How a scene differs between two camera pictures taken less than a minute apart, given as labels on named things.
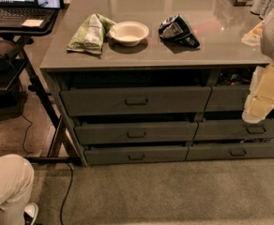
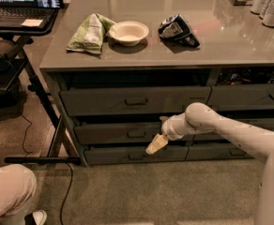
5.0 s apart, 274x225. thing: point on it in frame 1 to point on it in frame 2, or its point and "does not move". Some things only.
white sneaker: x=32 y=209 to x=39 y=217
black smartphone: x=51 y=0 does not move
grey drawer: x=134 y=101 does not move
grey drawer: x=135 y=132 does not move
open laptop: x=15 y=7 does not move
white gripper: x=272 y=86 to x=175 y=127
